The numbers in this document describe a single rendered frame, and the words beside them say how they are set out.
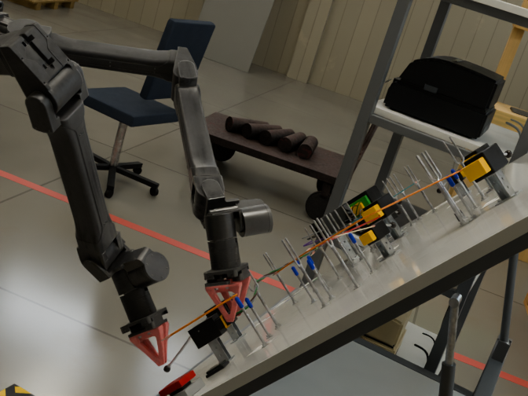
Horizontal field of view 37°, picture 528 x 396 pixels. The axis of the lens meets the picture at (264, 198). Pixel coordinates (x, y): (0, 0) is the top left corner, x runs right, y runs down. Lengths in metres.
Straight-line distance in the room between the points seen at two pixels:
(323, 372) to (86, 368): 1.42
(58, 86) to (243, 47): 9.50
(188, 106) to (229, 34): 9.09
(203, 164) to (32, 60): 0.46
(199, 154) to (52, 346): 1.99
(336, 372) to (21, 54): 1.32
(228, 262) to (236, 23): 9.43
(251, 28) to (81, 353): 7.80
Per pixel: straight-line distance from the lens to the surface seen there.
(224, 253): 1.49
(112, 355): 3.52
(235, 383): 1.25
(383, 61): 2.34
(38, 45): 1.30
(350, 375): 2.24
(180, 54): 1.89
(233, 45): 10.79
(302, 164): 5.71
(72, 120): 1.33
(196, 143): 1.65
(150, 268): 1.49
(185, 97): 1.77
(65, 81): 1.31
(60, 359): 3.42
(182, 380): 1.35
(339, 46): 11.22
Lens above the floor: 1.86
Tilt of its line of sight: 18 degrees down
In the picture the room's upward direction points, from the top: 17 degrees clockwise
